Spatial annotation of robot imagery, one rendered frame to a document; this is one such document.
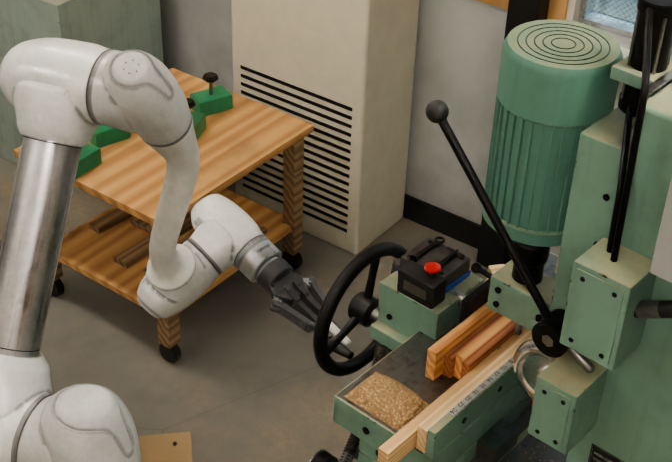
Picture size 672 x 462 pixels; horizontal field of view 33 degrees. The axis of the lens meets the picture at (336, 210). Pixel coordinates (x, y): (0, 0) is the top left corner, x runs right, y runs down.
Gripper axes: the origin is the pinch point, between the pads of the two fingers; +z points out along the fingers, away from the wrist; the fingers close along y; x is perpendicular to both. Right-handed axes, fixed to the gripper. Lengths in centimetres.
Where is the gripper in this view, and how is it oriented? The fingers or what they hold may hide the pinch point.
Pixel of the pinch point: (335, 335)
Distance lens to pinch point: 236.0
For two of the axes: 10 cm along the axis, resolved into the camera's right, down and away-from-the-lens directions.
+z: 6.9, 6.5, -3.1
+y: 6.6, -4.1, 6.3
